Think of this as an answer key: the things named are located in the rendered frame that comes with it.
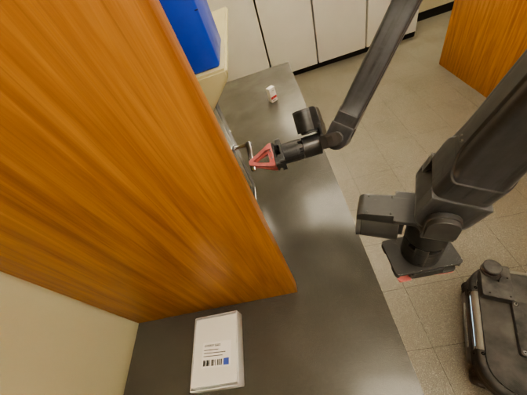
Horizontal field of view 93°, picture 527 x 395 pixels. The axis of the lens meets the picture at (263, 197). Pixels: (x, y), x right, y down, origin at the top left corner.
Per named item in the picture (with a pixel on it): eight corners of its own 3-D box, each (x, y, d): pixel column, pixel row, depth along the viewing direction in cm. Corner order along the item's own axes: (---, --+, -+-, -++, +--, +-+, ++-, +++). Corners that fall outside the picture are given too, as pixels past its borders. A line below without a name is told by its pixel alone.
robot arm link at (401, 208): (468, 225, 26) (463, 162, 30) (352, 211, 31) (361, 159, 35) (440, 266, 35) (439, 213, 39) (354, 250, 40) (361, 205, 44)
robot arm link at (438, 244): (463, 233, 31) (459, 197, 34) (399, 225, 34) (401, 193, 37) (448, 258, 36) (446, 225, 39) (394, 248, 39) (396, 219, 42)
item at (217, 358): (197, 393, 60) (189, 393, 57) (201, 321, 70) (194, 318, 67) (245, 386, 58) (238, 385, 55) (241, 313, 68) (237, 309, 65)
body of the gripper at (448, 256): (379, 246, 46) (383, 224, 41) (438, 233, 45) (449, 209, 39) (395, 280, 42) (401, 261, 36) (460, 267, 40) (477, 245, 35)
